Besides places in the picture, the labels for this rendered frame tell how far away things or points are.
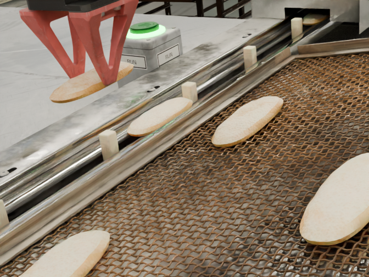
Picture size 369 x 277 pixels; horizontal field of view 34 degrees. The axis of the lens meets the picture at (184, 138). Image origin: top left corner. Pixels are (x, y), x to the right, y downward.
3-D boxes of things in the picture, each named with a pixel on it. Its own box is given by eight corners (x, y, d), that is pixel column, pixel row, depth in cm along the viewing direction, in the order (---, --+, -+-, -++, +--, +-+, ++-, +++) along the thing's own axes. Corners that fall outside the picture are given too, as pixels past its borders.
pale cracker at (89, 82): (114, 65, 60) (112, 54, 60) (144, 67, 58) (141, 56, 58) (39, 101, 53) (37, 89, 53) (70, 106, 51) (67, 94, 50)
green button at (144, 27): (143, 32, 84) (141, 20, 84) (166, 33, 82) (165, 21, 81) (124, 40, 81) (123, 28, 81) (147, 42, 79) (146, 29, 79)
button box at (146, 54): (152, 94, 91) (142, 22, 86) (196, 101, 87) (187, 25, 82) (117, 115, 85) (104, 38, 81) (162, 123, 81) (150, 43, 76)
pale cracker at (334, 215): (348, 160, 38) (345, 143, 38) (409, 159, 36) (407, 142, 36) (284, 244, 31) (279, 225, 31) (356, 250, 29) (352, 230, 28)
